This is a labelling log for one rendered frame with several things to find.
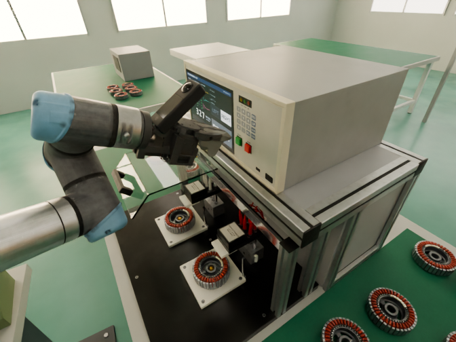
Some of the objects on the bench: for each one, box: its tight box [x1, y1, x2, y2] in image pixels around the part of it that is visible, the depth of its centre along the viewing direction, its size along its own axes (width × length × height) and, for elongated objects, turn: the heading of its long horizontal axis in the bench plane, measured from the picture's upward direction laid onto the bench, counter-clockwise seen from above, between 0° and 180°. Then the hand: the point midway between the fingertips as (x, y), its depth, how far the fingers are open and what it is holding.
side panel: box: [318, 173, 421, 292], centre depth 71 cm, size 28×3×32 cm, turn 125°
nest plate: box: [155, 206, 208, 248], centre depth 93 cm, size 15×15×1 cm
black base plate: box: [115, 181, 319, 342], centre depth 86 cm, size 47×64×2 cm
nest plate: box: [180, 248, 246, 309], centre depth 76 cm, size 15×15×1 cm
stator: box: [192, 250, 230, 290], centre depth 75 cm, size 11×11×4 cm
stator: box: [164, 206, 195, 234], centre depth 92 cm, size 11×11×4 cm
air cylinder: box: [239, 240, 264, 265], centre depth 81 cm, size 5×8×6 cm
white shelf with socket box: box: [170, 42, 250, 60], centre depth 160 cm, size 35×37×46 cm
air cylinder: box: [204, 196, 225, 218], centre depth 98 cm, size 5×8×6 cm
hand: (226, 133), depth 57 cm, fingers closed
